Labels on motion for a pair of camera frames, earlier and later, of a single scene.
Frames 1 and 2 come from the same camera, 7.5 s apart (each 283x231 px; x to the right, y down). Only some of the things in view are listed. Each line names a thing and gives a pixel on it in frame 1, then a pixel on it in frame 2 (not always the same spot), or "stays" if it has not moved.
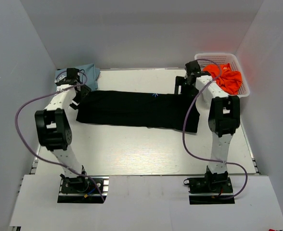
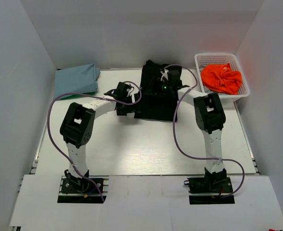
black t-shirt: (176, 112) → (150, 104)
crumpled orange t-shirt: (229, 80) stays
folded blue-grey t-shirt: (89, 75) stays
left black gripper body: (85, 91) → (126, 109)
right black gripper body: (186, 88) → (164, 88)
